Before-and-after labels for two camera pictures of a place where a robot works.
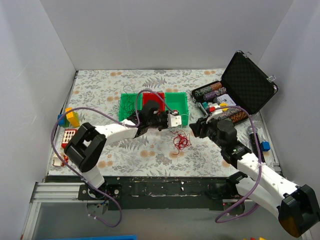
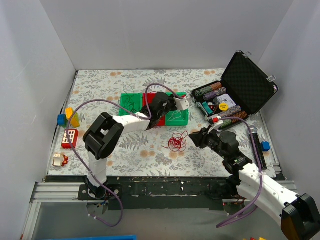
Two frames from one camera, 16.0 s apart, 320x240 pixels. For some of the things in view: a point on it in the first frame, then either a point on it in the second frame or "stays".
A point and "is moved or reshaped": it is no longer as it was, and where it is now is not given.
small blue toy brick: (265, 146) stays
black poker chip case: (245, 85) stays
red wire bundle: (181, 140) is moved or reshaped
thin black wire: (128, 101) stays
